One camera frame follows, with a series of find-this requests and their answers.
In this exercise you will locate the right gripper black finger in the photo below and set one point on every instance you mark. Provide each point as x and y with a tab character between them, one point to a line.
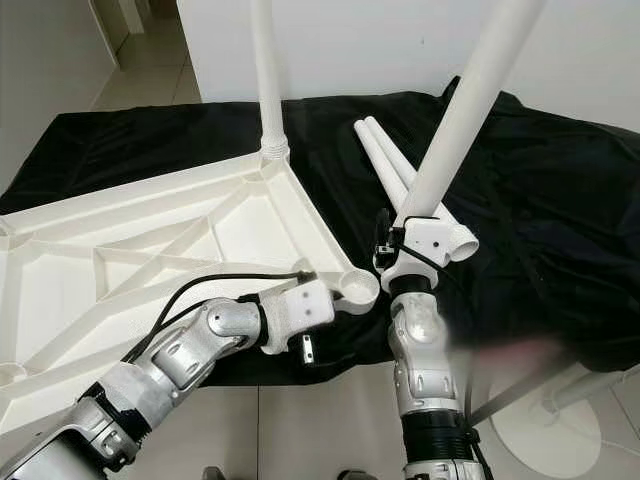
384	224

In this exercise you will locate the white plastic table leg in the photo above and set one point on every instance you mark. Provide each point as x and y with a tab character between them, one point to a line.
268	70
378	160
390	150
470	100

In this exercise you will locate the white plastic table top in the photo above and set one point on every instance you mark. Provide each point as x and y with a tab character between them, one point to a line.
120	300

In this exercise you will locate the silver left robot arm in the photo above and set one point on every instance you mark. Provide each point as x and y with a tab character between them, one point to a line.
180	360

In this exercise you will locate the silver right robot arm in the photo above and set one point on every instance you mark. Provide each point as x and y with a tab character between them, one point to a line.
425	350

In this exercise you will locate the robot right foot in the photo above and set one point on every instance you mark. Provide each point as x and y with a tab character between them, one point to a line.
352	475

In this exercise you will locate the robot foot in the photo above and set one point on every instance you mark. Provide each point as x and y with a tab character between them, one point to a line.
214	474
352	475

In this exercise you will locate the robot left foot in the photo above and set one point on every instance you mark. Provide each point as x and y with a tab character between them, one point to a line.
214	474

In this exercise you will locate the black nylon cloth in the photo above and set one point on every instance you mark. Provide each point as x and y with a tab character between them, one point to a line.
560	200

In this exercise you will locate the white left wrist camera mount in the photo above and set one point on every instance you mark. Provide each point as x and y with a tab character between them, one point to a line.
300	305

